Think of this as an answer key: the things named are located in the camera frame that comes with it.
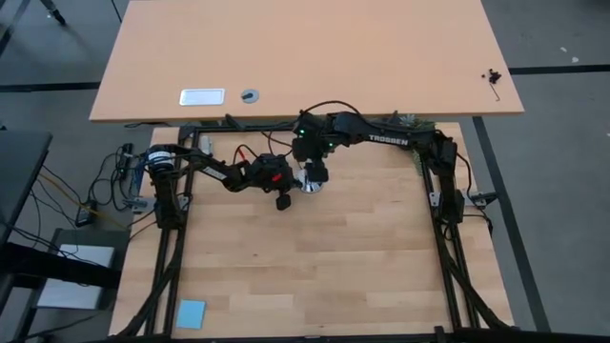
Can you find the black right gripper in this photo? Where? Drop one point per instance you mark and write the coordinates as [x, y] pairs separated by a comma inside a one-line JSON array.
[[310, 150]]

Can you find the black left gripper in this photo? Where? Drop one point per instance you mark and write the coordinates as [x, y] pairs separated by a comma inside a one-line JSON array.
[[269, 171]]

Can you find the chrome lamp base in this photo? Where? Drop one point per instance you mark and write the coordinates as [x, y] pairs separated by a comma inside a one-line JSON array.
[[311, 187]]

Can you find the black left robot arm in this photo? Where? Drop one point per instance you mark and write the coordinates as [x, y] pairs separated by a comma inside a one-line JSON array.
[[214, 171]]

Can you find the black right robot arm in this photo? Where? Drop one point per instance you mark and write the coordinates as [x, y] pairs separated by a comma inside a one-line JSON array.
[[388, 135]]

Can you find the white grey small device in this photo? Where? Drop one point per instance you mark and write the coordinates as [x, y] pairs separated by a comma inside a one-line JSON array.
[[206, 143]]

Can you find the beige wooden desk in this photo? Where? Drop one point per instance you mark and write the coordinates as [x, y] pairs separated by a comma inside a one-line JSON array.
[[305, 57]]

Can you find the potted succulent plant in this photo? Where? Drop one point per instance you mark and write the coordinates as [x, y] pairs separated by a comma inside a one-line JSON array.
[[421, 123]]

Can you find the black power strip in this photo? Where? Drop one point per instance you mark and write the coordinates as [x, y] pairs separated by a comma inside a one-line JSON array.
[[126, 159]]

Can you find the blue sticky note pad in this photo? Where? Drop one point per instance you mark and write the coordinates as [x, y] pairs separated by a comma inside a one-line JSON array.
[[190, 314]]

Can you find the black power adapter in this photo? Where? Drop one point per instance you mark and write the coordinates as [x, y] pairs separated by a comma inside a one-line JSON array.
[[86, 216]]

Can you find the black hex key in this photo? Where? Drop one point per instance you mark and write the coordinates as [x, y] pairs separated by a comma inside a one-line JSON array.
[[495, 93]]

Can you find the small black screws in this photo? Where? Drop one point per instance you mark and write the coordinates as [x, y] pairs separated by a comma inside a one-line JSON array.
[[492, 75]]

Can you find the white board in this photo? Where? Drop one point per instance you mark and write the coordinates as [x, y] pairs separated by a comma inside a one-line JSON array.
[[76, 281]]

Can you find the black desk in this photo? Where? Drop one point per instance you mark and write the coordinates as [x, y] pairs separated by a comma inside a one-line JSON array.
[[19, 167]]

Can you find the black tripod leg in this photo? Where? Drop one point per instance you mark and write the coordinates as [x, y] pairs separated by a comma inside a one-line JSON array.
[[52, 9]]

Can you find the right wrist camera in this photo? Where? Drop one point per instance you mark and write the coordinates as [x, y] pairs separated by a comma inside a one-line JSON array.
[[317, 171]]

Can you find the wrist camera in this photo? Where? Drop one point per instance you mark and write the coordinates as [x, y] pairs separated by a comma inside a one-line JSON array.
[[317, 171], [283, 202]]

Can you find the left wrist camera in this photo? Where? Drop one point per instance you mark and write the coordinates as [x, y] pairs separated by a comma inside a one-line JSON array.
[[283, 202]]

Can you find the black aluminium frame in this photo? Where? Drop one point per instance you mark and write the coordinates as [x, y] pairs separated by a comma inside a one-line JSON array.
[[238, 127]]

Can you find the silver metal bracket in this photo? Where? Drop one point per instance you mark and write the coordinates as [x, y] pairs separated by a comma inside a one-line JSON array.
[[140, 204], [476, 197]]

